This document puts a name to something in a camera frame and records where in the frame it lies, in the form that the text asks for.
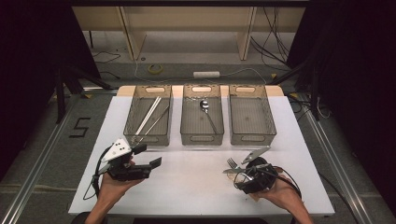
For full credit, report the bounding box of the grey mesh bin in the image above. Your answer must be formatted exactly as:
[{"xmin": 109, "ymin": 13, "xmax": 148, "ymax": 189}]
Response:
[
  {"xmin": 179, "ymin": 83, "xmax": 225, "ymax": 147},
  {"xmin": 122, "ymin": 84, "xmax": 174, "ymax": 147},
  {"xmin": 228, "ymin": 83, "xmax": 277, "ymax": 147}
]

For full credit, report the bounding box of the aluminium floor rail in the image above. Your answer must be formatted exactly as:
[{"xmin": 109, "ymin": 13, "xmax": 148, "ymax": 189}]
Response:
[
  {"xmin": 0, "ymin": 92, "xmax": 82, "ymax": 224},
  {"xmin": 298, "ymin": 92, "xmax": 375, "ymax": 224}
]

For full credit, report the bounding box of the right hand-held gripper cable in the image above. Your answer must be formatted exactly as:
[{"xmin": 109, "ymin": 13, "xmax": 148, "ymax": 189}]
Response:
[{"xmin": 275, "ymin": 166, "xmax": 303, "ymax": 200}]

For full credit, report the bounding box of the hand-held gripper cable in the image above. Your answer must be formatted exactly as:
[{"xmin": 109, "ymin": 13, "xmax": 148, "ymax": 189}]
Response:
[
  {"xmin": 82, "ymin": 148, "xmax": 109, "ymax": 201},
  {"xmin": 275, "ymin": 166, "xmax": 303, "ymax": 200}
]

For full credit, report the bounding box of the black metal stand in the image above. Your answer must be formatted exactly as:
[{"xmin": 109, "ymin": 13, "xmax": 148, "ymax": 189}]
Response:
[
  {"xmin": 267, "ymin": 59, "xmax": 321, "ymax": 121},
  {"xmin": 54, "ymin": 63, "xmax": 115, "ymax": 125}
]

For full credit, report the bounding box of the white power cable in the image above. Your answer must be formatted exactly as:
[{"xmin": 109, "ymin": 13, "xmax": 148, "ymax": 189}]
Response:
[{"xmin": 134, "ymin": 57, "xmax": 269, "ymax": 87}]

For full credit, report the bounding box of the person's right hand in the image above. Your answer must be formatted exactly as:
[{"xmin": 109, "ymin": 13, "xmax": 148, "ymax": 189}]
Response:
[{"xmin": 251, "ymin": 176, "xmax": 303, "ymax": 213}]

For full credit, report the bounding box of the white table board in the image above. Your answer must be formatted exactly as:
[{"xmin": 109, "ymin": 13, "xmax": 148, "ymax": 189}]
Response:
[{"xmin": 67, "ymin": 95, "xmax": 336, "ymax": 217}]

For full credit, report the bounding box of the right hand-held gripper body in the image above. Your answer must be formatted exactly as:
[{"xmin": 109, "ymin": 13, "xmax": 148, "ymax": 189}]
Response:
[{"xmin": 241, "ymin": 146, "xmax": 279, "ymax": 194}]

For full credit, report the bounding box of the fork with brown handle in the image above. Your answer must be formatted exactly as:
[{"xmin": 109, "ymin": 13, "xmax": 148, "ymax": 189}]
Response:
[{"xmin": 226, "ymin": 157, "xmax": 247, "ymax": 171}]

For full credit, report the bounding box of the person's left hand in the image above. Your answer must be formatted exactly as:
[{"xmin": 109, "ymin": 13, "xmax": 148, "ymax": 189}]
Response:
[{"xmin": 98, "ymin": 174, "xmax": 144, "ymax": 206}]

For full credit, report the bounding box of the thin black floor cable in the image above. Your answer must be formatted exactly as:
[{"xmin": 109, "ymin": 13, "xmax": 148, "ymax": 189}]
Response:
[{"xmin": 92, "ymin": 50, "xmax": 121, "ymax": 80}]

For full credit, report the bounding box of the yellow tape roll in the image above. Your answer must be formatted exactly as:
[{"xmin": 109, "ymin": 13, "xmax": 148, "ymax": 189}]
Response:
[{"xmin": 147, "ymin": 63, "xmax": 164, "ymax": 76}]

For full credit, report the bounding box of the white power strip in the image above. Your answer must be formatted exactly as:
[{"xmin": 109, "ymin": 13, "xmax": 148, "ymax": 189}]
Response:
[{"xmin": 192, "ymin": 71, "xmax": 221, "ymax": 79}]

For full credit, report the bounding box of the bundle of black cables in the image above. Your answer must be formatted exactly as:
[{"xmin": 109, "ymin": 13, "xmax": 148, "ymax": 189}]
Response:
[{"xmin": 250, "ymin": 7, "xmax": 292, "ymax": 68}]

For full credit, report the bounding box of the metal spoon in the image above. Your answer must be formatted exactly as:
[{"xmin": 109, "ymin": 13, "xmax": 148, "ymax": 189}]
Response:
[{"xmin": 199, "ymin": 99, "xmax": 219, "ymax": 135}]

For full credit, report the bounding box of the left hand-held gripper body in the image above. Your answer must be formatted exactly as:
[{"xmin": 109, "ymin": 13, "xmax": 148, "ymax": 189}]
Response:
[{"xmin": 97, "ymin": 138, "xmax": 152, "ymax": 182}]

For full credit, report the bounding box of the black curtain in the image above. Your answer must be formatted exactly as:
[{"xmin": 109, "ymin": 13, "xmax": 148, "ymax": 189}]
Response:
[
  {"xmin": 286, "ymin": 0, "xmax": 396, "ymax": 216},
  {"xmin": 0, "ymin": 0, "xmax": 102, "ymax": 181}
]

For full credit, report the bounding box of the light wooden shelf unit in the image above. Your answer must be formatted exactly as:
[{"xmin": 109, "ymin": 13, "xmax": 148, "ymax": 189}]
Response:
[{"xmin": 72, "ymin": 6, "xmax": 306, "ymax": 62}]

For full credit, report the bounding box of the metal chopstick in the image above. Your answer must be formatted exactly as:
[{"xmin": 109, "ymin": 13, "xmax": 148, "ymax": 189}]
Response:
[{"xmin": 134, "ymin": 105, "xmax": 171, "ymax": 147}]

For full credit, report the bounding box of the left hand-held gripper cable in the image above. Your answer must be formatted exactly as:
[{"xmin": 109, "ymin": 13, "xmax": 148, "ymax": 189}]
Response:
[{"xmin": 82, "ymin": 148, "xmax": 109, "ymax": 201}]

